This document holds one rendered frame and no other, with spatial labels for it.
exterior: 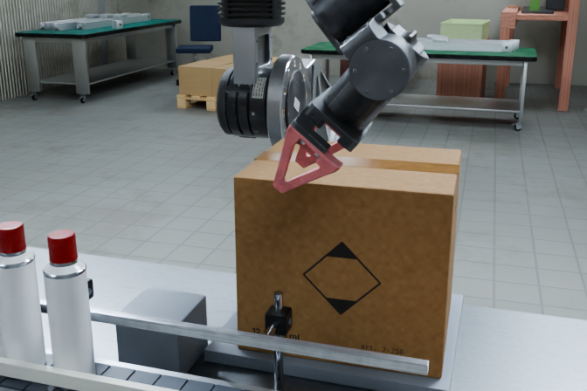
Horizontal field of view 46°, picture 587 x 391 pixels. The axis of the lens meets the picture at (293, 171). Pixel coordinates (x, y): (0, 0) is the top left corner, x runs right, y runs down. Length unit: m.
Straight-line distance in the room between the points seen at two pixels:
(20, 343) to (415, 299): 0.52
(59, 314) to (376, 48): 0.51
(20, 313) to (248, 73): 0.66
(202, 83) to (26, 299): 6.37
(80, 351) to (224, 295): 0.41
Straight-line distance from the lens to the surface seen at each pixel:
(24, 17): 8.72
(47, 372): 0.94
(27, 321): 0.97
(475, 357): 1.12
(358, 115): 0.73
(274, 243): 0.97
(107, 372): 0.99
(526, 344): 1.17
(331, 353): 0.85
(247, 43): 1.36
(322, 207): 0.93
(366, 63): 0.64
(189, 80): 7.32
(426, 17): 9.39
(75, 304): 0.90
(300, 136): 0.70
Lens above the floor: 1.39
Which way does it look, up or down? 16 degrees down
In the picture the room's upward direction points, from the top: straight up
